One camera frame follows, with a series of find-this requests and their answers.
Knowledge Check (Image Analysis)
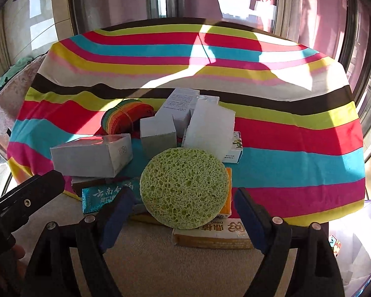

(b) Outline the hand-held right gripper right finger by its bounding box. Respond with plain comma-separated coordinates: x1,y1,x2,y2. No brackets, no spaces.
234,187,346,297

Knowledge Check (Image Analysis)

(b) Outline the flat white box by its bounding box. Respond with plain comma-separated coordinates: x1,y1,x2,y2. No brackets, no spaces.
50,134,133,177

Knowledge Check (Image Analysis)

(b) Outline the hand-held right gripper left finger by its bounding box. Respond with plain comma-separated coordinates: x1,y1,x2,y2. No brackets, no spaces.
21,187,136,297

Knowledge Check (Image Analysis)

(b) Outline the white box with green print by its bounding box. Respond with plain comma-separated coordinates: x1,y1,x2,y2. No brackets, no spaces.
222,131,243,163

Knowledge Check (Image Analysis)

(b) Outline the rainbow coloured bundle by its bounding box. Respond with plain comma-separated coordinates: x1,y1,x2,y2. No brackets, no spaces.
101,98,155,135

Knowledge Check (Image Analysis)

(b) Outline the teal printed box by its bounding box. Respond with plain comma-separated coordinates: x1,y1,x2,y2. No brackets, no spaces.
81,178,143,215

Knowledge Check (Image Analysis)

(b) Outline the orange sponge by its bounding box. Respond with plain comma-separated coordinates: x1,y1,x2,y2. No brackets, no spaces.
218,167,233,219

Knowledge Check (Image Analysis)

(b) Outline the colourful striped tablecloth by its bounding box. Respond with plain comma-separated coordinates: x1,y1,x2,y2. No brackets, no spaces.
7,19,367,227

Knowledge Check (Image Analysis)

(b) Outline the white and orange box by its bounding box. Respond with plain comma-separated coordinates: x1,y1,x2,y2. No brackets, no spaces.
172,218,255,250

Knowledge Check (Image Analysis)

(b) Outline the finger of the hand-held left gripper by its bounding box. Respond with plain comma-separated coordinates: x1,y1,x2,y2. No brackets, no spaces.
0,170,66,233

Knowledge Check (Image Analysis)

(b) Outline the person's left hand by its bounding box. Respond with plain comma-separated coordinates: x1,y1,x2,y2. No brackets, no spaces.
12,244,26,268

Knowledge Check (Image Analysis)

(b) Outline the purple white storage box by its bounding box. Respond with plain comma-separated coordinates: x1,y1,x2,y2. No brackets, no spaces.
327,198,371,296

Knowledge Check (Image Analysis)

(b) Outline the long grey white box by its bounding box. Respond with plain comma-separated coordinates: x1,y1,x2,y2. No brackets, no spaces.
140,115,177,159

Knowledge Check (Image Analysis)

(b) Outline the white box with printed text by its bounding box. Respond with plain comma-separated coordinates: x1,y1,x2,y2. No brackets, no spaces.
156,88,200,130

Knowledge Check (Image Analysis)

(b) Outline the pink curtain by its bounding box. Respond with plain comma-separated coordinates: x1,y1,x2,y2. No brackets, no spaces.
286,0,351,61

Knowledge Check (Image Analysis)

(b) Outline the white foam block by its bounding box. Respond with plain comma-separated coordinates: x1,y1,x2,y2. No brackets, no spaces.
182,100,236,161

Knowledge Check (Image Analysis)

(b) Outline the small grey white box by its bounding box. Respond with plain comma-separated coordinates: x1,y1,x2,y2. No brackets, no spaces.
198,95,220,106

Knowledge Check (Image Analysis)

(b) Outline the green cloth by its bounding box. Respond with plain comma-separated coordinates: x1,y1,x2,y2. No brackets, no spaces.
0,56,34,99

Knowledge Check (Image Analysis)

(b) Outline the green round sponge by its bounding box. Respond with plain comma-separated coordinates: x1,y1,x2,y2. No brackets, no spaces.
139,148,229,230

